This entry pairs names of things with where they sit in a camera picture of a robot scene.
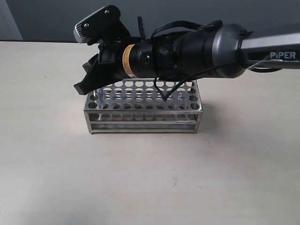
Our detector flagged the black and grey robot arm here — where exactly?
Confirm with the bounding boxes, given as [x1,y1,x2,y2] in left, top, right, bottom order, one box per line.
[74,21,300,95]

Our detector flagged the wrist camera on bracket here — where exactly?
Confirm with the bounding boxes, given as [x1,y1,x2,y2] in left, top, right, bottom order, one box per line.
[73,5,120,44]

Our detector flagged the blue-capped tube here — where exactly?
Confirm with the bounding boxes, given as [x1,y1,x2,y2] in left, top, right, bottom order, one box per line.
[93,88,105,109]
[177,88,186,101]

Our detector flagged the stainless steel test tube rack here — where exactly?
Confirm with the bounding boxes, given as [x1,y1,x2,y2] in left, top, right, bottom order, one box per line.
[83,79,203,134]

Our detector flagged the black cable loop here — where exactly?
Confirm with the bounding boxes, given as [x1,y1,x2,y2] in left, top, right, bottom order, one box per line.
[154,77,188,102]

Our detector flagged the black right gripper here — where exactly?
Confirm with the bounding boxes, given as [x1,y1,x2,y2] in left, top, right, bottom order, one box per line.
[74,38,159,95]

